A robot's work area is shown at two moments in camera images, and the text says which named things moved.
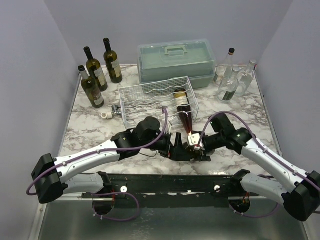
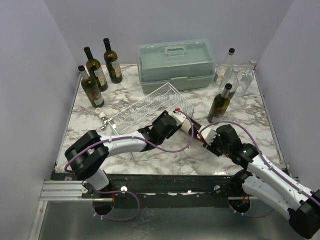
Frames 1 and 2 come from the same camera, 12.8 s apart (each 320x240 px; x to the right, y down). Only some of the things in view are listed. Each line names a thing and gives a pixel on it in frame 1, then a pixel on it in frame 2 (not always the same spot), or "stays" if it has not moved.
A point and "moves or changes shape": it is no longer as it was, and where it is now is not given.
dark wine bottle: [94, 70] stays
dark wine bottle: [111, 61] stays
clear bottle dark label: [229, 87] stays
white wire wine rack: [138, 103] moves or changes shape
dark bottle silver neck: [190, 152] -> [220, 104]
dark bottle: [91, 89] stays
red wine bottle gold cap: [183, 107] moves or changes shape
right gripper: [202, 152] -> [206, 143]
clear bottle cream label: [222, 71] stays
